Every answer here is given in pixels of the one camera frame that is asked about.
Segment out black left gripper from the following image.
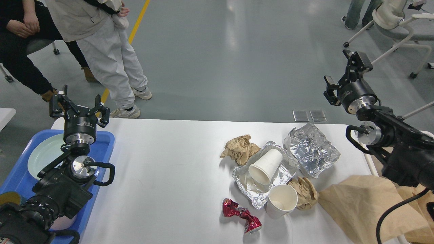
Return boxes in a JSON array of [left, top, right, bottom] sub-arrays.
[[50, 85, 110, 145]]

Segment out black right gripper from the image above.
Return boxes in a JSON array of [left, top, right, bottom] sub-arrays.
[[323, 49, 378, 114]]

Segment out green plate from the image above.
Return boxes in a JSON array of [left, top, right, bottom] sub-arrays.
[[27, 134, 65, 180]]

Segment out grey mug yellow inside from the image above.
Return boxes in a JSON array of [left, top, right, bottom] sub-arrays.
[[0, 191, 22, 205]]

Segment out pink mug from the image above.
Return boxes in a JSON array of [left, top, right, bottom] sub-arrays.
[[50, 216, 77, 230]]

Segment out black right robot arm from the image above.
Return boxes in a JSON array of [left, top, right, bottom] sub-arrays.
[[324, 49, 434, 243]]

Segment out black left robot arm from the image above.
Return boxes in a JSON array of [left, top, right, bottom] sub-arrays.
[[0, 85, 115, 244]]

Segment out floor socket plates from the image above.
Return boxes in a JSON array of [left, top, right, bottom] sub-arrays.
[[292, 110, 327, 122]]

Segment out person in jeans background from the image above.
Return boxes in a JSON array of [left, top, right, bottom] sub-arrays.
[[341, 0, 382, 30]]

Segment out white office chair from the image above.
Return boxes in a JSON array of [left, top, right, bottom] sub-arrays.
[[343, 0, 434, 79]]

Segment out crumpled aluminium foil sheet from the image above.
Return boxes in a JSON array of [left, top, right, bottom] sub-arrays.
[[283, 123, 341, 179]]

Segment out grey chair of seated person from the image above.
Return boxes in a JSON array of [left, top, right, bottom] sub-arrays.
[[0, 39, 60, 82]]

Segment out person in grey trousers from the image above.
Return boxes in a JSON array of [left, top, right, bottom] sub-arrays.
[[46, 0, 152, 119]]

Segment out beige waste bin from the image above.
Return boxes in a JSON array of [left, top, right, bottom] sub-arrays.
[[359, 131, 434, 178]]

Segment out blue plastic tray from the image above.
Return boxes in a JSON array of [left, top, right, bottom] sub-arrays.
[[0, 129, 115, 234]]

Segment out person in black clothes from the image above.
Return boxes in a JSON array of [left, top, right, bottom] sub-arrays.
[[0, 0, 97, 102]]

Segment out small crumpled brown paper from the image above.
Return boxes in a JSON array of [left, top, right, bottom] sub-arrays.
[[287, 177, 319, 210]]

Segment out large brown paper sheet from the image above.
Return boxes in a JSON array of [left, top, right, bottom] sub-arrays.
[[319, 176, 428, 244]]

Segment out white paper cup lying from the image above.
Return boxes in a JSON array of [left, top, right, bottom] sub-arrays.
[[248, 149, 283, 185]]

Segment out crumpled brown paper ball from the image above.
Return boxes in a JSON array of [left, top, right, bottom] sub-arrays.
[[220, 135, 260, 165]]

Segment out white paper cup upright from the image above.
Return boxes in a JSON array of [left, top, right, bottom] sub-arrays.
[[265, 184, 298, 219]]

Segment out aluminium foil tray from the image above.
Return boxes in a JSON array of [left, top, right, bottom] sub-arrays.
[[232, 141, 300, 209]]

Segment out crushed red can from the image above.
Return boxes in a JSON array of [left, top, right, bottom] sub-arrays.
[[222, 198, 262, 235]]

